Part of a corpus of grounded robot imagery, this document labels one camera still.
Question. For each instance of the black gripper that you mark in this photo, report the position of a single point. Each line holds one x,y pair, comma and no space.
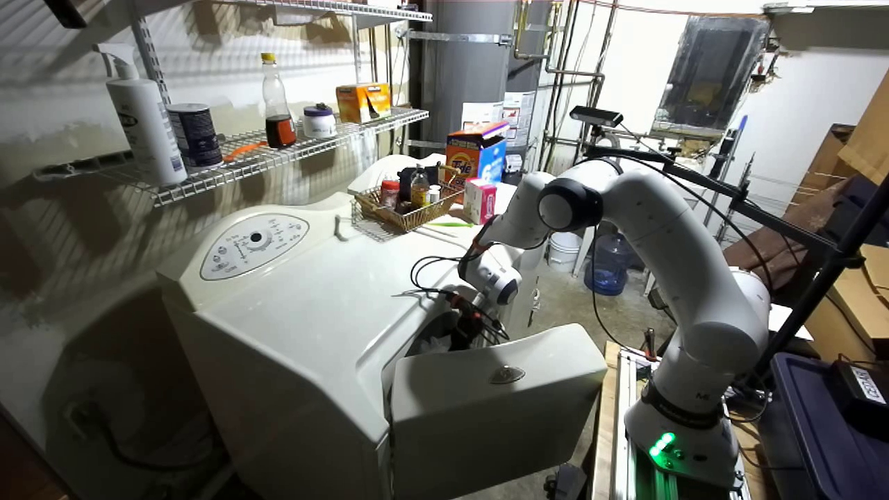
472,324

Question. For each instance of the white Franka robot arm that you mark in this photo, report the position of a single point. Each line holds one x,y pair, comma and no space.
695,267

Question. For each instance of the plain white washing machine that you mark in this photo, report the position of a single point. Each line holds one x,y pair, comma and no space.
462,238

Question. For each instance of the white washer door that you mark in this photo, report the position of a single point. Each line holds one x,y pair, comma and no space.
491,406

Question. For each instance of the green brush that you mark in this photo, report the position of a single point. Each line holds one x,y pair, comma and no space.
455,223

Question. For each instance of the white bucket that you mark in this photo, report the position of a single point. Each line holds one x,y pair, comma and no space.
562,251

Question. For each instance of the wicker basket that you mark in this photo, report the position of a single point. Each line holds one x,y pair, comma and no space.
399,216

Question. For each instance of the blue water jug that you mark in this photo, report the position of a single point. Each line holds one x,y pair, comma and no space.
606,267

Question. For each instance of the red capped vinegar bottle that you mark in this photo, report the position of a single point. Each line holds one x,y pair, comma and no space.
391,190

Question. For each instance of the orange and blue box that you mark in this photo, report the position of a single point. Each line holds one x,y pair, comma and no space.
476,156

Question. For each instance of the wooden base board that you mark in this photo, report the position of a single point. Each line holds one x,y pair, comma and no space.
606,427

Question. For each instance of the white washer with control panel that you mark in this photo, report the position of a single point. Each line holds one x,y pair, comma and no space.
280,352

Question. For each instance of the yellow box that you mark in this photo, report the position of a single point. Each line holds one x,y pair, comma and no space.
379,98

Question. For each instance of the white jar with blue lid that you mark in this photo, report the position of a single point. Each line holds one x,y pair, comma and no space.
322,120

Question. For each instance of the grey water heater tank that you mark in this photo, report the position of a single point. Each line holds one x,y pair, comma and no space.
467,66

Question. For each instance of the small orange object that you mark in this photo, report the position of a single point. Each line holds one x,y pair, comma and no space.
247,149

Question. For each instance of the clear bottle with dark liquid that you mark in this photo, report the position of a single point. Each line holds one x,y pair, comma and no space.
277,106

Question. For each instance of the dark blue canister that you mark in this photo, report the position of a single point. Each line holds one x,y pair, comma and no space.
197,134

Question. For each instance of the dark framed panel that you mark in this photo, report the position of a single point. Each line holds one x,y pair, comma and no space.
709,73

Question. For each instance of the black tripod pole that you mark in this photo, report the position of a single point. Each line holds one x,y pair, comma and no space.
816,288

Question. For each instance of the dark blue storage bin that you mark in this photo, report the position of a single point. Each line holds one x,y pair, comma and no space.
816,434

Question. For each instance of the tall white bottle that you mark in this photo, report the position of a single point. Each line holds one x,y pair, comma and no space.
145,130

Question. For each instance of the large cardboard box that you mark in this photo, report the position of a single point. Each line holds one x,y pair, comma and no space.
863,310

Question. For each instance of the black power adapter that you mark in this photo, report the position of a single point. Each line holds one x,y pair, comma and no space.
859,392

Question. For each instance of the tilted cardboard box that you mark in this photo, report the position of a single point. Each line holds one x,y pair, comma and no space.
865,130

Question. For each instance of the black camera on stand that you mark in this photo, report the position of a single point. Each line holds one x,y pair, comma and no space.
595,116

